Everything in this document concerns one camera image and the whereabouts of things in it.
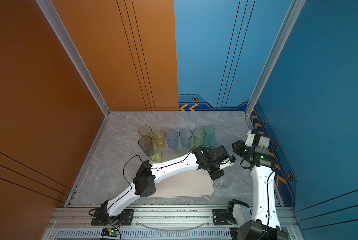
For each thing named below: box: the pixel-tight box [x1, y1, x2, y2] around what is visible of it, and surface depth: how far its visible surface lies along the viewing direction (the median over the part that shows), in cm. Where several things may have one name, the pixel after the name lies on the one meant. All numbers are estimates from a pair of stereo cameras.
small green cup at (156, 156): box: [149, 149, 163, 164], surface depth 92 cm
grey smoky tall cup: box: [138, 135, 153, 157], surface depth 91 cm
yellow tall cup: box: [152, 128, 166, 150], surface depth 94 cm
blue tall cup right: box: [179, 128, 193, 149], surface depth 93 cm
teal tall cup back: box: [203, 126, 216, 136], surface depth 96 cm
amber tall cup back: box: [138, 125, 152, 136], surface depth 93 cm
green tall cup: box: [192, 127, 206, 146], surface depth 95 cm
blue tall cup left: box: [165, 129, 179, 150], surface depth 93 cm
